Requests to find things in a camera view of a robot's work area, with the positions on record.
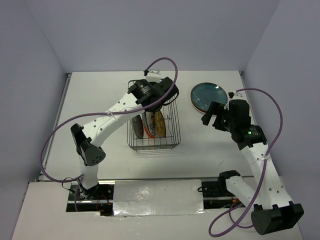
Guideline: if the red and teal patterned plate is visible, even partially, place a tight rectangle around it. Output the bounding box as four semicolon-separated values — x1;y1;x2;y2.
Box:
191;97;209;113

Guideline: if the dark teal blossom plate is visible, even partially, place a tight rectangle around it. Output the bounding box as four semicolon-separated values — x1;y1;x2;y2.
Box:
190;82;228;107

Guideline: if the blue floral white plate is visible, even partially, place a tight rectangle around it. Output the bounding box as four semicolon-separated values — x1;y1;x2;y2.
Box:
142;112;156;139

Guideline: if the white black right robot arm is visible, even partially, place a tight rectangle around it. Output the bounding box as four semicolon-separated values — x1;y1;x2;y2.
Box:
201;99;304;235

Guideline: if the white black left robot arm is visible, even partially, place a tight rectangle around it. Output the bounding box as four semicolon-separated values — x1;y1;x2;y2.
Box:
70;77;179;200

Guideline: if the yellow rimmed patterned plate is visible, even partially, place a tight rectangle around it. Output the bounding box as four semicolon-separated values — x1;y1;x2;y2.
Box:
154;111;166;138

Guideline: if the orange red plate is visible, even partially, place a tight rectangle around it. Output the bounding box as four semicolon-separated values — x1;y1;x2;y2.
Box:
142;121;150;138

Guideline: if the light green small plate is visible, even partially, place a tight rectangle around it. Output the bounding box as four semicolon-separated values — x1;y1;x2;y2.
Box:
131;115;144;139

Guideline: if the silver foil tape panel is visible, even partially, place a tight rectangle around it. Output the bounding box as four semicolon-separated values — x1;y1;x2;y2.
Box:
112;179;205;217

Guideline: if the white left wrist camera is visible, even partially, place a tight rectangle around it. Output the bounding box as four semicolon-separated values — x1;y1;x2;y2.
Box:
143;69;161;83

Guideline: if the grey wire dish rack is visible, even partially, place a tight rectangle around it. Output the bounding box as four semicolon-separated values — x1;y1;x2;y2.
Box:
126;94;181;152

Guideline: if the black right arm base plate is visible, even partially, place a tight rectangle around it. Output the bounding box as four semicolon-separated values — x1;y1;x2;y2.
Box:
200;181;224;198

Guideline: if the aluminium table edge rail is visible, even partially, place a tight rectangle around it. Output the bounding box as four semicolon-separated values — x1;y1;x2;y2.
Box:
38;72;72;181

